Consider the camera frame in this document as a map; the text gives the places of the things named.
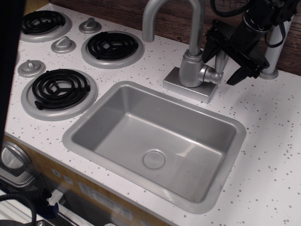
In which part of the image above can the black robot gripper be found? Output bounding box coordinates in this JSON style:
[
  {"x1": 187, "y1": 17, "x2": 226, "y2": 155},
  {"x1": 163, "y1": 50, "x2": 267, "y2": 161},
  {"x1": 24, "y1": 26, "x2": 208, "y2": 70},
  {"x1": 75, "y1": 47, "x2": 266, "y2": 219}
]
[{"x1": 202, "y1": 19, "x2": 269, "y2": 85}]

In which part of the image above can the silver faucet lever handle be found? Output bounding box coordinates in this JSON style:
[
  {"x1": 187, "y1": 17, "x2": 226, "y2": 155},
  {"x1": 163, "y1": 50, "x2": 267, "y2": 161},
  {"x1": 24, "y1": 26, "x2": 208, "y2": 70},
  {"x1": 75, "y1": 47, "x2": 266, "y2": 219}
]
[{"x1": 198, "y1": 50, "x2": 229, "y2": 85}]

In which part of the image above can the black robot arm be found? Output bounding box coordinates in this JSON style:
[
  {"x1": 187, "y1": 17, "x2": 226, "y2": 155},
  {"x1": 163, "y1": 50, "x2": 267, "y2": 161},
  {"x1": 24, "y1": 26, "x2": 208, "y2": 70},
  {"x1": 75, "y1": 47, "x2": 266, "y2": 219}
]
[{"x1": 202, "y1": 0, "x2": 299, "y2": 85}]

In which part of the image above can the grey vertical support pole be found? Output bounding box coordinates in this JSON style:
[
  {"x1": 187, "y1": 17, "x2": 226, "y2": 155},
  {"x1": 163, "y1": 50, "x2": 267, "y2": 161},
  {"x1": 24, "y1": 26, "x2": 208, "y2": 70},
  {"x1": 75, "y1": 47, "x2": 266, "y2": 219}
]
[{"x1": 259, "y1": 26, "x2": 284, "y2": 80}]

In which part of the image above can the silver gooseneck toy faucet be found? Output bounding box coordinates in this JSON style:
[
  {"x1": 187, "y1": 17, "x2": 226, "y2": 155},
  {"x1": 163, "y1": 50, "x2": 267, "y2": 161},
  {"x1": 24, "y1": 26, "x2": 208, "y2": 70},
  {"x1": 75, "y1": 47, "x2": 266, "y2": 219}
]
[{"x1": 142, "y1": 0, "x2": 223, "y2": 104}]

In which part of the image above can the grey plastic sink basin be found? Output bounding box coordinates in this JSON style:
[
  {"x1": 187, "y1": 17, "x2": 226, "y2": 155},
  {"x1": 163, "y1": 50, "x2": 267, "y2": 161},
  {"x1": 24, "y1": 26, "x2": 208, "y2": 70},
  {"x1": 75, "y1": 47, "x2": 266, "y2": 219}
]
[{"x1": 63, "y1": 81, "x2": 246, "y2": 213}]

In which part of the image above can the middle black coil burner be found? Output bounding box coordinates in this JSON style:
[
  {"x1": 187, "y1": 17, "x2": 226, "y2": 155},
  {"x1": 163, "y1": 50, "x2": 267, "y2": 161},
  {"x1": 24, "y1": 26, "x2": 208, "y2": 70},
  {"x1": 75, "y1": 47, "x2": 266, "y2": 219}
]
[{"x1": 81, "y1": 31, "x2": 144, "y2": 69}]

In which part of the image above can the black coil burner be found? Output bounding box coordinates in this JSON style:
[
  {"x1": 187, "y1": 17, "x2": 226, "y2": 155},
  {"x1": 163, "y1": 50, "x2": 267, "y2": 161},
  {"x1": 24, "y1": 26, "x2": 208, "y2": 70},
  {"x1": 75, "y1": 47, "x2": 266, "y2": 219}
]
[
  {"x1": 21, "y1": 69, "x2": 98, "y2": 121},
  {"x1": 81, "y1": 31, "x2": 144, "y2": 69}
]

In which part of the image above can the back silver stove knob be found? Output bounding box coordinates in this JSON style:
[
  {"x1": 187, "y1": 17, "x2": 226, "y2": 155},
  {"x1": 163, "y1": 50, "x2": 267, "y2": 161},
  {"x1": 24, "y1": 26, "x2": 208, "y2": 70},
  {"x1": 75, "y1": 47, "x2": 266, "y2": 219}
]
[{"x1": 79, "y1": 17, "x2": 102, "y2": 34}]

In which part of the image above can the silver stove knob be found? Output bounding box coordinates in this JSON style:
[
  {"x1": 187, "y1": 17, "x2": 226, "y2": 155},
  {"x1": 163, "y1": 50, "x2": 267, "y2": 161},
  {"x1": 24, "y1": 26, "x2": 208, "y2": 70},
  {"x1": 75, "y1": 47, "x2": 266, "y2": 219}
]
[
  {"x1": 17, "y1": 60, "x2": 46, "y2": 78},
  {"x1": 51, "y1": 36, "x2": 76, "y2": 54},
  {"x1": 79, "y1": 17, "x2": 102, "y2": 34}
]

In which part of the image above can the middle silver stove knob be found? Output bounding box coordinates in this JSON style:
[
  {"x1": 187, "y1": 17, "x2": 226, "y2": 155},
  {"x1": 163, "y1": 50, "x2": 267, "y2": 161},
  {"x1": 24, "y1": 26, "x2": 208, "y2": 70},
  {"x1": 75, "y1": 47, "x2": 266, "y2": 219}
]
[{"x1": 51, "y1": 36, "x2": 76, "y2": 54}]

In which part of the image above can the front black coil burner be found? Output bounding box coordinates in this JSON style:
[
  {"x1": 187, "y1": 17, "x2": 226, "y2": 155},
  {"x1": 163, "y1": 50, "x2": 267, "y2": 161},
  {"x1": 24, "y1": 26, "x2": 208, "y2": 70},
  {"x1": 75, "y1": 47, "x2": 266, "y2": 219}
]
[{"x1": 21, "y1": 69, "x2": 98, "y2": 121}]

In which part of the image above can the back left coil burner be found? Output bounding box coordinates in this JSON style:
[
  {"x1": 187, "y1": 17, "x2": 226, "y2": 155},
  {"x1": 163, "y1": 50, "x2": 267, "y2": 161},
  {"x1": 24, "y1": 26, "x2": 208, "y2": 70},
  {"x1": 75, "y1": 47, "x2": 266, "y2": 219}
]
[{"x1": 20, "y1": 10, "x2": 72, "y2": 43}]

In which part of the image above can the front silver stove knob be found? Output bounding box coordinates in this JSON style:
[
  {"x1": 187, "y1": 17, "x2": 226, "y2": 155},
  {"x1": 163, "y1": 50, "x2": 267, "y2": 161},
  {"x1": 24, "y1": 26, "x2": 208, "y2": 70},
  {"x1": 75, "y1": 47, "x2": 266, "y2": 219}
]
[{"x1": 17, "y1": 60, "x2": 46, "y2": 78}]

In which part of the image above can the blue clamp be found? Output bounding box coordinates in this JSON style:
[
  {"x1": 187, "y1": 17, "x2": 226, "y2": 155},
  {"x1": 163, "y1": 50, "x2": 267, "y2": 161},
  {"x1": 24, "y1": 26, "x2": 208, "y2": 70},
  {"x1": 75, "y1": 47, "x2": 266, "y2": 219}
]
[{"x1": 47, "y1": 203, "x2": 59, "y2": 218}]

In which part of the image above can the silver oven dial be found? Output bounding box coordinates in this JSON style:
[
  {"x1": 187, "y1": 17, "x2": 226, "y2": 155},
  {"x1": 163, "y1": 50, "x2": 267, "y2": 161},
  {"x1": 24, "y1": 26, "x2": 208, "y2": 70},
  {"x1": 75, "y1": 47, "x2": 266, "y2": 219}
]
[{"x1": 0, "y1": 141, "x2": 31, "y2": 177}]

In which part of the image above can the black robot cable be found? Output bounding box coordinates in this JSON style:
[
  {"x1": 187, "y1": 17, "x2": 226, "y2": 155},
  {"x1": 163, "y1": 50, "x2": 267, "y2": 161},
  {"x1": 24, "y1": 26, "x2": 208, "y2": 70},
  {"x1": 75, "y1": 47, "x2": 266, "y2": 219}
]
[{"x1": 210, "y1": 0, "x2": 252, "y2": 18}]

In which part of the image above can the dark foreground post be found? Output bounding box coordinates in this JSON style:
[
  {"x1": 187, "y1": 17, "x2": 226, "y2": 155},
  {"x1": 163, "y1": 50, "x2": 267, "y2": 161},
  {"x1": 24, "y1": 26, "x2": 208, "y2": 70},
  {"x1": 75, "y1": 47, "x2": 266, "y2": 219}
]
[{"x1": 0, "y1": 0, "x2": 26, "y2": 142}]

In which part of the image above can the black coiled cable lower left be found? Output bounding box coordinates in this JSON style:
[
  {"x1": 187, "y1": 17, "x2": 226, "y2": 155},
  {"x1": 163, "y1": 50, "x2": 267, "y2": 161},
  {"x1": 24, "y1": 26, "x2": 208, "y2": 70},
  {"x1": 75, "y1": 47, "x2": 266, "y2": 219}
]
[{"x1": 0, "y1": 192, "x2": 37, "y2": 226}]

